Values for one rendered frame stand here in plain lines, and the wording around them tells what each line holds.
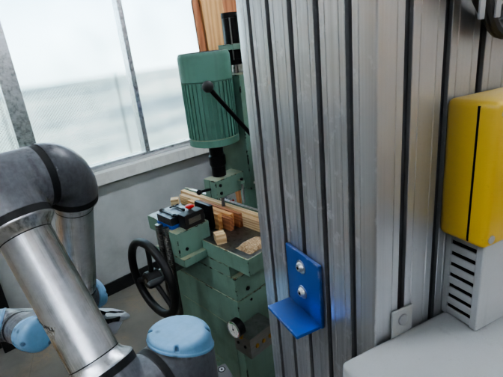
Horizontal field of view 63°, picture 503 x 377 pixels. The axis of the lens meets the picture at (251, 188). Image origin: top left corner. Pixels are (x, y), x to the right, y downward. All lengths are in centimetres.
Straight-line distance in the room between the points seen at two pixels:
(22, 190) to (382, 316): 58
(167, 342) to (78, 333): 15
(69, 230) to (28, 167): 19
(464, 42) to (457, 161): 10
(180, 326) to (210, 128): 74
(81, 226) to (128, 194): 193
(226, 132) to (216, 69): 20
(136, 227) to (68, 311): 221
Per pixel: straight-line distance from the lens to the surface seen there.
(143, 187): 287
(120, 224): 286
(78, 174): 81
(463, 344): 48
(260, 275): 145
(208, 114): 136
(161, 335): 79
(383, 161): 37
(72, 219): 89
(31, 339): 103
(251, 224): 144
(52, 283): 74
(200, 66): 134
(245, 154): 149
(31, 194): 77
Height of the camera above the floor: 153
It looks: 20 degrees down
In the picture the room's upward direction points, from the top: 6 degrees counter-clockwise
